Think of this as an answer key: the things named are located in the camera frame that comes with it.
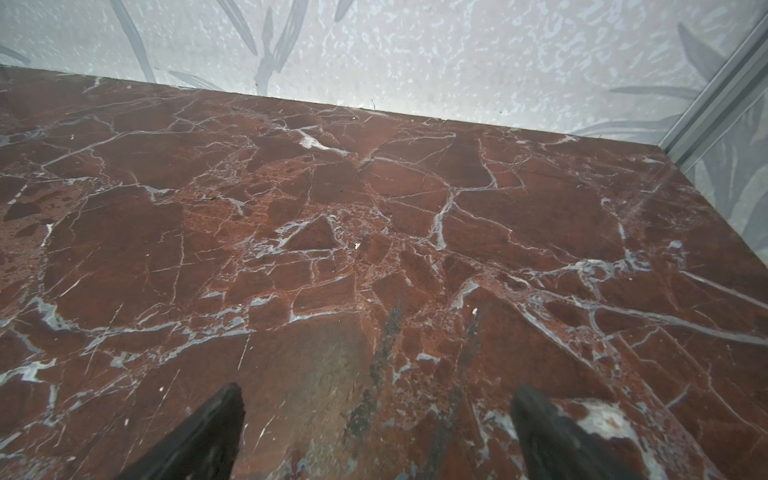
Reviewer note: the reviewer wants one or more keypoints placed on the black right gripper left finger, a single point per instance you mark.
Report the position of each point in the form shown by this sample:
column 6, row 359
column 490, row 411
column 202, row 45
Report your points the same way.
column 204, row 446

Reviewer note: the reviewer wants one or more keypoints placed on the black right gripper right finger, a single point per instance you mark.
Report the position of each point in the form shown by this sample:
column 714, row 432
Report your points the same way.
column 555, row 447

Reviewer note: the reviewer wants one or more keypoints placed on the aluminium frame profiles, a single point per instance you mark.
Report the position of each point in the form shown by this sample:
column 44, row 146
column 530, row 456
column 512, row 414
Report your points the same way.
column 734, row 89

